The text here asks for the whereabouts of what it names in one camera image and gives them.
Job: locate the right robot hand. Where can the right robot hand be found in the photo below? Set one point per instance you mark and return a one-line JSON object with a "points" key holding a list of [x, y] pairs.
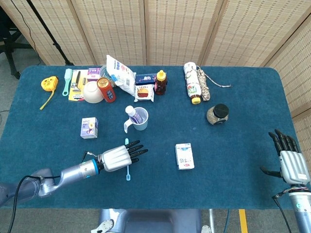
{"points": [[292, 165]]}

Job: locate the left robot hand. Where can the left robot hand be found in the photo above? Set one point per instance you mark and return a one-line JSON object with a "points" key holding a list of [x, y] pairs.
{"points": [[116, 157]]}

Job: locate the light blue toothbrush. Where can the light blue toothbrush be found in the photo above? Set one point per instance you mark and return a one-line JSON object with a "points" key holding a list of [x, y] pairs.
{"points": [[127, 174]]}

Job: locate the purple white toothpaste tube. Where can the purple white toothpaste tube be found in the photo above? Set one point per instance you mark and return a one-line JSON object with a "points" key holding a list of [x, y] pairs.
{"points": [[131, 112]]}

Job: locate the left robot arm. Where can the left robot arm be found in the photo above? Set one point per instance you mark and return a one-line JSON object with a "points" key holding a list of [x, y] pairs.
{"points": [[73, 173]]}

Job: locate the silver blue robot base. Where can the silver blue robot base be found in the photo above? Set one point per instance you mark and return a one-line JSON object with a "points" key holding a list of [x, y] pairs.
{"points": [[150, 221]]}

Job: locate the small purple white box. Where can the small purple white box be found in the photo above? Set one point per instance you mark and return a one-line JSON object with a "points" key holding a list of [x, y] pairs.
{"points": [[88, 128]]}

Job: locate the white blue milk carton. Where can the white blue milk carton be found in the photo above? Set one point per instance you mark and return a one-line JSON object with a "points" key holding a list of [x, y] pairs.
{"points": [[184, 156]]}

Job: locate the dark blue box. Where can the dark blue box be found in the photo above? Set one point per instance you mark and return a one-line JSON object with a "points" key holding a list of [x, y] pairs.
{"points": [[145, 78]]}

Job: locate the small purple pink box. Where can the small purple pink box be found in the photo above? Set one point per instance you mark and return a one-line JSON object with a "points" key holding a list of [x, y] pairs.
{"points": [[94, 74]]}

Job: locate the red soda can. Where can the red soda can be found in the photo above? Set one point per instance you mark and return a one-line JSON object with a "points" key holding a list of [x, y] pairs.
{"points": [[108, 92]]}

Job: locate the cream ceramic bowl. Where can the cream ceramic bowl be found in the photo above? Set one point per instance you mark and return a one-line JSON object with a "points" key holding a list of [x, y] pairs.
{"points": [[92, 93]]}

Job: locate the burger print snack packet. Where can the burger print snack packet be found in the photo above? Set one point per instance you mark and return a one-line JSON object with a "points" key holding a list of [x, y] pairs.
{"points": [[143, 93]]}

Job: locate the blue table cloth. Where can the blue table cloth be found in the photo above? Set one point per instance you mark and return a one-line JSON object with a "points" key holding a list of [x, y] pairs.
{"points": [[218, 189]]}

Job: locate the white blue plastic bag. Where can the white blue plastic bag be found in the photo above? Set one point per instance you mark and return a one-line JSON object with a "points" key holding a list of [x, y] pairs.
{"points": [[121, 75]]}

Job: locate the razor on yellow card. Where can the razor on yellow card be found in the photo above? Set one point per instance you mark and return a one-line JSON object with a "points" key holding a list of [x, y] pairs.
{"points": [[76, 83]]}

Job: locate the honey bear bottle yellow cap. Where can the honey bear bottle yellow cap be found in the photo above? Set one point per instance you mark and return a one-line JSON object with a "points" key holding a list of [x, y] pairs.
{"points": [[160, 85]]}

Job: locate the seed jar black lid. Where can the seed jar black lid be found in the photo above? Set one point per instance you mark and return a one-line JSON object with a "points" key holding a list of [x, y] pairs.
{"points": [[217, 114]]}

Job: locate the mint green cleaning brush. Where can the mint green cleaning brush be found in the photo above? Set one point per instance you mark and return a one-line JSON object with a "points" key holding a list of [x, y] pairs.
{"points": [[67, 80]]}

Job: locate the yellow tape measure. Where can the yellow tape measure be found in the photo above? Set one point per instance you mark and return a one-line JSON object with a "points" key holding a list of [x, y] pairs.
{"points": [[49, 83]]}

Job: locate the printed drink bottle yellow cap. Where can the printed drink bottle yellow cap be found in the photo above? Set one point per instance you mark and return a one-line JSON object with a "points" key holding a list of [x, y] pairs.
{"points": [[192, 82]]}

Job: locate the bamboo folding screen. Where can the bamboo folding screen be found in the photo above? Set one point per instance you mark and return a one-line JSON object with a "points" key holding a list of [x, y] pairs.
{"points": [[170, 29]]}

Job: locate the black tripod stand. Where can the black tripod stand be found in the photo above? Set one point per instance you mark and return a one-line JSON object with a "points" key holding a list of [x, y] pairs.
{"points": [[48, 34]]}

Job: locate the black chair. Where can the black chair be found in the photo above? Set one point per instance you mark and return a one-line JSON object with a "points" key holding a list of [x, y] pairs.
{"points": [[9, 46]]}

